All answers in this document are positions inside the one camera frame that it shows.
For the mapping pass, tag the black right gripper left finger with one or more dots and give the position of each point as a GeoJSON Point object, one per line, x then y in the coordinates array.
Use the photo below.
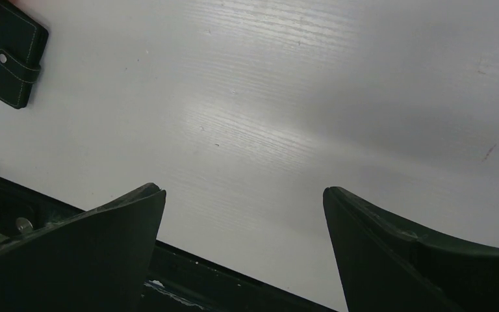
{"type": "Point", "coordinates": [94, 261]}

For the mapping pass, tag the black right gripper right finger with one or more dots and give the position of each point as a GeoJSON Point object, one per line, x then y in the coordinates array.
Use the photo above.
{"type": "Point", "coordinates": [389, 263]}

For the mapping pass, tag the black leather card holder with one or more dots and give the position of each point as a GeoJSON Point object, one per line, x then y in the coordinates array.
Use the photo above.
{"type": "Point", "coordinates": [22, 45]}

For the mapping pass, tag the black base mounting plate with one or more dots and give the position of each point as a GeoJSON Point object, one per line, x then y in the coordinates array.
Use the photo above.
{"type": "Point", "coordinates": [176, 280]}

